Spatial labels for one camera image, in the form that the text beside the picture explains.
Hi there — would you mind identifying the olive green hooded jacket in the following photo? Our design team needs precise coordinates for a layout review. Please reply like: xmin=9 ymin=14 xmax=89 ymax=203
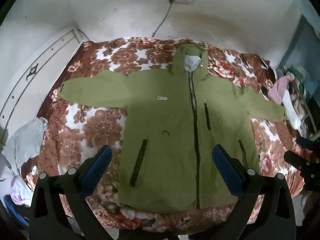
xmin=59 ymin=44 xmax=286 ymax=213

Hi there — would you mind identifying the white cloth on pile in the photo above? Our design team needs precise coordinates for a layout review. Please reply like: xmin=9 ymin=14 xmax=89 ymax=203
xmin=283 ymin=89 xmax=302 ymax=130

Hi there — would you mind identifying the blue plastic item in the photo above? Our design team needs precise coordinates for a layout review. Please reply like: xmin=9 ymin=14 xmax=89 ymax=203
xmin=3 ymin=195 xmax=30 ymax=229

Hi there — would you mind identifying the pink cloth on pile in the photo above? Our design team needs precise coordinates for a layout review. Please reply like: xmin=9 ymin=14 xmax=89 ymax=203
xmin=268 ymin=73 xmax=295 ymax=105

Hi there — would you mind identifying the grey garment at bedside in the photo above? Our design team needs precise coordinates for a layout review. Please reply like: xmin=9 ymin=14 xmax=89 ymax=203
xmin=2 ymin=117 xmax=49 ymax=176

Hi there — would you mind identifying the floral brown white bed blanket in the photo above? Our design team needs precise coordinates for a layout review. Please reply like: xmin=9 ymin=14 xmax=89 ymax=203
xmin=35 ymin=37 xmax=305 ymax=234

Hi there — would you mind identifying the white panelled door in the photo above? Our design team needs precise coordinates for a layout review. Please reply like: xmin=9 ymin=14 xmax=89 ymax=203
xmin=1 ymin=25 xmax=83 ymax=145

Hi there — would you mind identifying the black power cable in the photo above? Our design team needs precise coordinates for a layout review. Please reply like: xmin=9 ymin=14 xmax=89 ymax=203
xmin=151 ymin=0 xmax=175 ymax=38

